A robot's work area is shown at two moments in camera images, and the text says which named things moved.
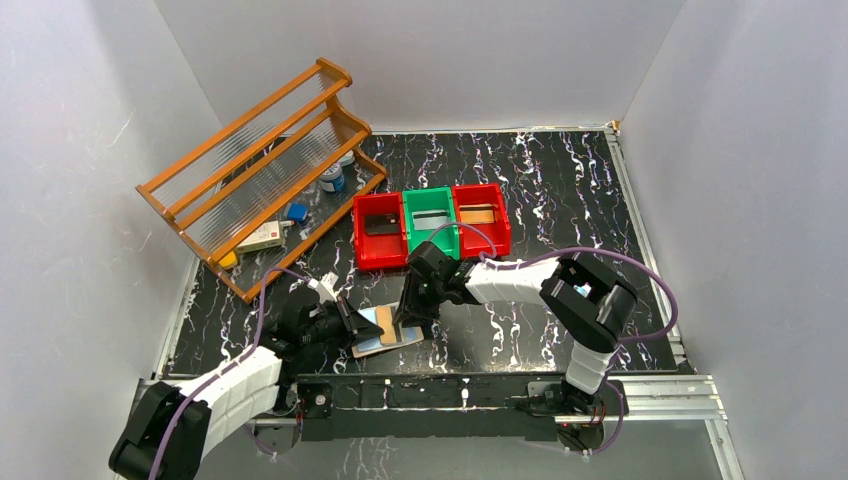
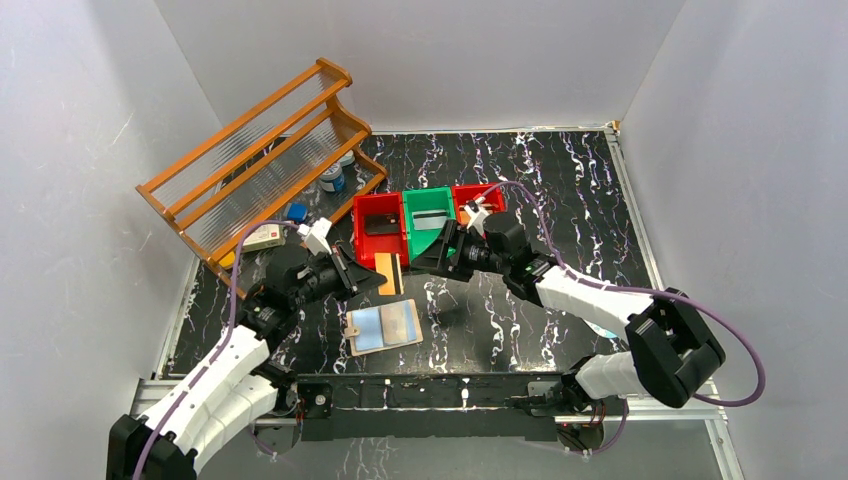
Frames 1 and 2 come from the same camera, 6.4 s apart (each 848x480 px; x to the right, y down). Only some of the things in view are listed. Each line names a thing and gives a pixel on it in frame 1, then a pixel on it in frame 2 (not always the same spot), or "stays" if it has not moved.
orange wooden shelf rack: x=255 y=200 stays
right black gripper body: x=437 y=287 -> x=479 y=257
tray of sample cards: x=373 y=345 stays
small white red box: x=269 y=236 stays
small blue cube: x=297 y=211 stays
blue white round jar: x=333 y=179 stays
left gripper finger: x=354 y=324 -> x=357 y=277
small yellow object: x=229 y=261 stays
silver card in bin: x=430 y=219 stays
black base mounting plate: x=429 y=407 stays
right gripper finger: x=418 y=303 -> x=446 y=257
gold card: x=385 y=321 -> x=389 y=265
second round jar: x=348 y=158 stays
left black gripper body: x=345 y=321 -> x=343 y=272
